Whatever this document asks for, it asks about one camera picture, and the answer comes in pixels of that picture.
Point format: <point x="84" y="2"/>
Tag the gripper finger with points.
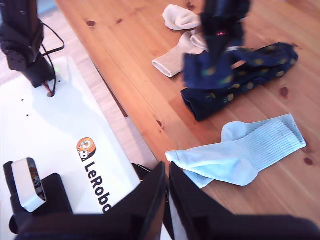
<point x="230" y="38"/>
<point x="142" y="215"/>
<point x="197" y="215"/>
<point x="213" y="41"/>

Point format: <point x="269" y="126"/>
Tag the navy pineapple sock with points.
<point x="205" y="72"/>
<point x="220" y="105"/>

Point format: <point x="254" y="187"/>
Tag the light blue sock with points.
<point x="250" y="155"/>
<point x="200" y="180"/>

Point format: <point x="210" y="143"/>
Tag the beige ribbed sock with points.
<point x="170" y="62"/>
<point x="180" y="17"/>

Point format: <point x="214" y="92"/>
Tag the white base board with logo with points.
<point x="62" y="120"/>

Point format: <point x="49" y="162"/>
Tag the white camera on black stand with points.
<point x="27" y="185"/>

